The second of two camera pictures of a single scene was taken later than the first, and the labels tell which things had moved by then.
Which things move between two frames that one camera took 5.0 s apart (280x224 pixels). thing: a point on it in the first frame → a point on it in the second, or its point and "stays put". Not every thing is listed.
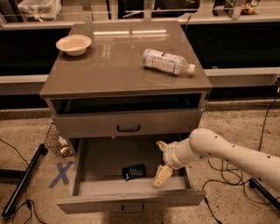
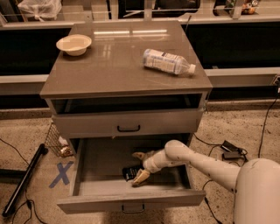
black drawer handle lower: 133,211 stays put
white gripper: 169,155 → 149,164
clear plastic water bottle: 166,62 stays put
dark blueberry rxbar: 133,171 stays put
